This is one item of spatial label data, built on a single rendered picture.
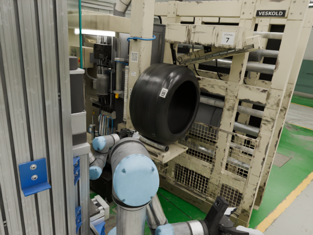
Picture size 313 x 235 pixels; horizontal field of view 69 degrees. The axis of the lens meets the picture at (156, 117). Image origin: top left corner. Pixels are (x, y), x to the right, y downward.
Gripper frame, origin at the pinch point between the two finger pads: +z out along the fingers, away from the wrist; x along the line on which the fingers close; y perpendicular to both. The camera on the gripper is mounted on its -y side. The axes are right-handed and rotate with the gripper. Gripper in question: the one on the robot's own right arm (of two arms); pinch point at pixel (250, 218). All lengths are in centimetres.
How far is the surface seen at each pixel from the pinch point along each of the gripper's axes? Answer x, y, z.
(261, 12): -90, -97, 64
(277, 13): -81, -96, 71
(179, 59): -129, -62, 18
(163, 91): -78, -39, -11
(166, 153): -89, 8, -2
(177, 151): -103, 12, 12
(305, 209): -111, 92, 174
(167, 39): -122, -77, 4
